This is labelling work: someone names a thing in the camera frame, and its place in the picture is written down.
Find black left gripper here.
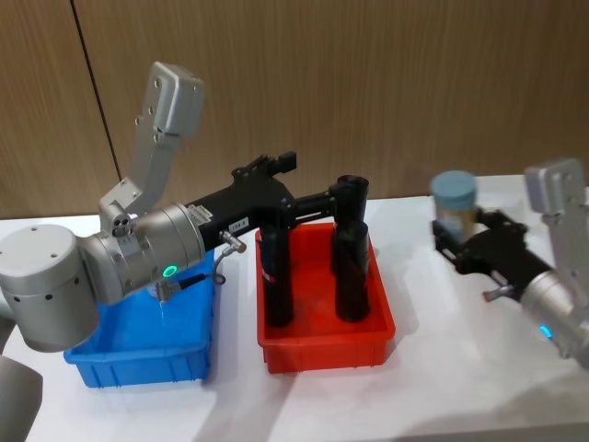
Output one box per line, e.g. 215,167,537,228
185,150,353,246

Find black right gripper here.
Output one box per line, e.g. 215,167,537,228
431,208,554,289

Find clear jar with blue lid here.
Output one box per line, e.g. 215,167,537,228
431,170,479,241

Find plain black bottle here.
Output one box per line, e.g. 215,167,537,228
334,219,372,323

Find black bottle with red band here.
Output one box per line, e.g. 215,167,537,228
260,225,296,329

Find red plastic bin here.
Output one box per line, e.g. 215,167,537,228
255,222,398,375

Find blue plastic bin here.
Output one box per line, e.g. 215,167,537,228
63,248,223,390

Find thin dark cable silver plug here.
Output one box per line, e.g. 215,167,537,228
481,285,515,301
155,228,248,304

